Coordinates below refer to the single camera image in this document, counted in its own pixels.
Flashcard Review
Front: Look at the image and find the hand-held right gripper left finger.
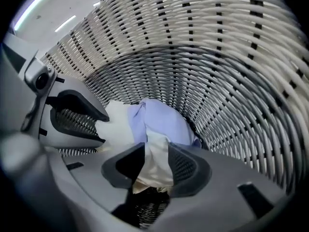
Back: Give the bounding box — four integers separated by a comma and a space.
48, 143, 146, 232

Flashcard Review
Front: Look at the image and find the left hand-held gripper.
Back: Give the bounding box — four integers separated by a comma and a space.
0, 31, 111, 150

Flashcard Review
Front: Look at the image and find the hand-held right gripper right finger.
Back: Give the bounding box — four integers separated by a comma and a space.
154, 143, 288, 232

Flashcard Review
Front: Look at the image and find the white and blue garment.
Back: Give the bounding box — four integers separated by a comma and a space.
96, 100, 175, 194
127, 98, 203, 150

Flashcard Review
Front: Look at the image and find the ceiling strip light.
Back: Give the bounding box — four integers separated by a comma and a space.
14, 0, 48, 31
54, 15, 76, 33

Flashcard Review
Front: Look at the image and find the white woven laundry basket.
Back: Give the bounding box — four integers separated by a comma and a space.
40, 0, 309, 229

